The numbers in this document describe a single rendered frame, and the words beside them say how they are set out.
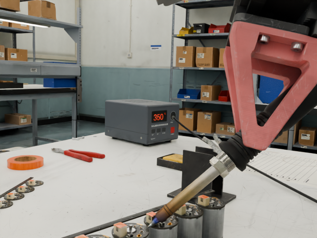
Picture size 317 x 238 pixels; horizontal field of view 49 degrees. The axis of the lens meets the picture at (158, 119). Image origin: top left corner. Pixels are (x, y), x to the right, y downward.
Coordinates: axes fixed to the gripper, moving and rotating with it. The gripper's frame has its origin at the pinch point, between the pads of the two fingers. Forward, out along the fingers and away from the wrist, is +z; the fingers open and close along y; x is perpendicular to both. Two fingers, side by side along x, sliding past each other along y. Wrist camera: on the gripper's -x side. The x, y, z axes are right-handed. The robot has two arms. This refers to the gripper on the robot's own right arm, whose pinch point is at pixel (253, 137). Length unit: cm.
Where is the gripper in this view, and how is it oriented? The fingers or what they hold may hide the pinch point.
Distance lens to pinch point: 24.9
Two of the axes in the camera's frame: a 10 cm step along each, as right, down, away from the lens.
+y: -0.9, -1.2, -9.9
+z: -2.6, 9.6, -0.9
